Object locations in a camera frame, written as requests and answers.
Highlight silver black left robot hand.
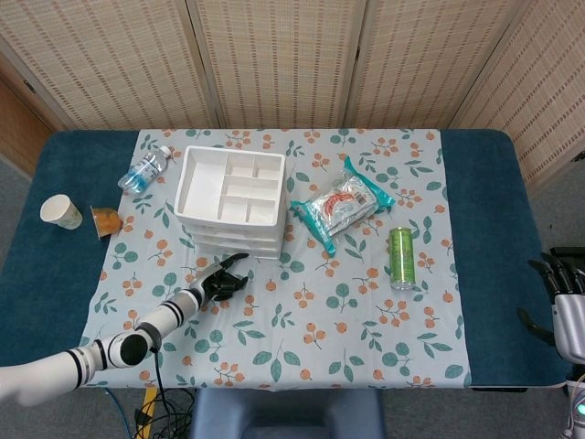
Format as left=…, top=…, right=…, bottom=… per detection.
left=199, top=252, right=250, bottom=302

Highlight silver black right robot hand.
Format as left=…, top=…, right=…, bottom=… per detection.
left=516, top=252, right=585, bottom=362

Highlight clear plastic drawer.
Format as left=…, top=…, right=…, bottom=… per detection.
left=200, top=246, right=281, bottom=261
left=183, top=223, right=282, bottom=240
left=192, top=235, right=282, bottom=251

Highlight blue robot base seat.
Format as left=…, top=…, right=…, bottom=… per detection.
left=189, top=388, right=386, bottom=439

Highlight white drawer organizer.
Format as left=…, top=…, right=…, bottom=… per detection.
left=175, top=145, right=288, bottom=261

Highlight black box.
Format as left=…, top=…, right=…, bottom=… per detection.
left=549, top=246, right=585, bottom=275

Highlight floral fruit print tablecloth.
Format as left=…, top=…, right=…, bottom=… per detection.
left=68, top=128, right=473, bottom=390

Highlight dark teal table cover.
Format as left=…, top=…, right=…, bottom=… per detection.
left=0, top=130, right=572, bottom=390

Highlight orange jelly cup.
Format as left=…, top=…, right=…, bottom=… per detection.
left=90, top=205, right=123, bottom=241

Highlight clear plastic water bottle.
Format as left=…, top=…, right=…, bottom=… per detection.
left=117, top=145, right=173, bottom=196

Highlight teal clear snack bag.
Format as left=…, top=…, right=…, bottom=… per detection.
left=291, top=155, right=397, bottom=256

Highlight white paper cup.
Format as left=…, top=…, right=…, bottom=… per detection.
left=39, top=194, right=84, bottom=230

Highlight green drink can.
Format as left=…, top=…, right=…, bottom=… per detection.
left=388, top=226, right=417, bottom=292

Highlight woven bamboo folding screen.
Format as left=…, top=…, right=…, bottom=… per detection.
left=0, top=0, right=585, bottom=184

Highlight black floor cables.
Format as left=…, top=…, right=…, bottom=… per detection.
left=132, top=347, right=197, bottom=439

